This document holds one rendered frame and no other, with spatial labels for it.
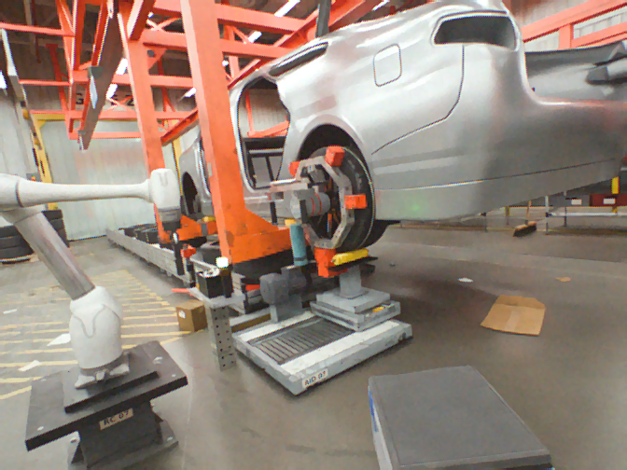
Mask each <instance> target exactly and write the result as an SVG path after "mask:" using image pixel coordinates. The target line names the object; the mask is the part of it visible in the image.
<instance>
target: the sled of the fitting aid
mask: <svg viewBox="0 0 627 470"><path fill-rule="evenodd" d="M310 308H311V313H314V314H316V315H318V316H321V317H323V318H326V319H328V320H330V321H332V322H335V323H337V324H340V325H344V326H346V327H349V328H351V329H354V330H355V331H358V332H360V331H362V330H364V329H366V328H369V327H371V326H373V325H376V324H378V323H380V322H382V321H385V320H387V319H389V318H391V317H394V316H396V315H398V314H400V304H399V302H397V301H394V300H391V299H390V300H388V301H385V302H384V303H382V304H379V305H377V306H374V307H372V308H369V309H367V310H364V311H361V312H359V313H352V312H349V311H345V310H342V309H339V308H336V307H334V306H331V305H328V304H326V303H323V302H320V301H317V300H314V301H312V302H310Z"/></svg>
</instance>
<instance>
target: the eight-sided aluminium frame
mask: <svg viewBox="0 0 627 470"><path fill-rule="evenodd" d="M325 157H326V156H322V157H317V158H313V159H305V160H301V161H300V164H299V167H298V170H297V172H296V175H295V178H301V177H307V172H308V171H307V165H310V166H312V165H313V164H315V165H317V164H322V165H323V167H324V168H325V169H326V171H327V172H328V173H329V175H330V176H331V177H332V179H333V180H334V181H335V182H336V184H337V185H338V187H339V194H340V204H341V223H340V225H339V227H338V228H337V230H336V232H335V234H334V236H333V238H332V240H325V239H319V238H318V236H317V235H316V233H315V232H314V230H313V228H312V227H311V226H309V227H307V228H303V229H304V235H305V238H306V239H307V241H308V242H309V244H310V245H311V246H312V247H314V246H316V247H321V248H328V249H335V248H338V247H341V245H342V243H343V241H344V239H345V238H346V236H347V234H348V232H349V231H350V229H351V227H352V226H353V225H354V222H355V214H354V209H345V201H344V197H346V196H352V185H351V181H350V180H349V177H347V176H346V175H345V173H344V172H343V171H342V170H341V168H340V167H339V166H335V167H330V166H329V165H328V164H327V163H326V162H325ZM295 178H294V179H295Z"/></svg>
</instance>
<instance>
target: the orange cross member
mask: <svg viewBox="0 0 627 470"><path fill-rule="evenodd" d="M142 40H143V45H144V51H145V55H146V65H147V71H148V70H149V69H150V68H151V67H152V66H153V64H154V63H155V62H156V61H157V60H158V59H159V58H160V57H161V56H162V54H163V53H164V52H165V51H166V50H167V49H170V50H179V51H187V52H188V45H187V39H186V35H182V34H176V33H169V32H162V31H155V30H148V29H144V31H143V32H142ZM220 42H221V48H222V55H223V56H231V57H240V58H248V59H258V60H266V61H273V60H275V59H278V58H280V57H282V56H284V55H286V54H287V53H289V52H291V51H293V50H295V49H294V48H281V47H274V46H266V45H260V44H252V43H245V42H238V41H231V40H224V39H220ZM148 50H153V51H154V52H155V54H156V57H155V58H150V57H149V56H148V55H147V51H148Z"/></svg>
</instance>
